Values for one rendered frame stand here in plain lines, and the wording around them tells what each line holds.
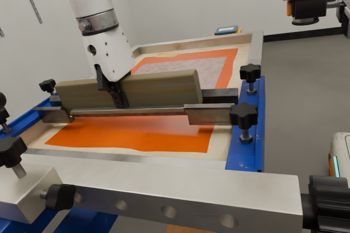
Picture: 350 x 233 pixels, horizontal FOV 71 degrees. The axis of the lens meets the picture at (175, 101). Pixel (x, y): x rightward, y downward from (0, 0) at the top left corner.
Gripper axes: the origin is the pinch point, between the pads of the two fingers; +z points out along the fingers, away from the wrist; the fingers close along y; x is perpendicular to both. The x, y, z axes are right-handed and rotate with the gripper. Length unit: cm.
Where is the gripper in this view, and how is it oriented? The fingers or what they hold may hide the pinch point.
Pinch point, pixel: (124, 95)
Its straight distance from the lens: 57.1
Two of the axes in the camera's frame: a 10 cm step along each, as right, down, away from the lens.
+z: 2.1, 8.6, 4.6
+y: 3.1, -5.1, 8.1
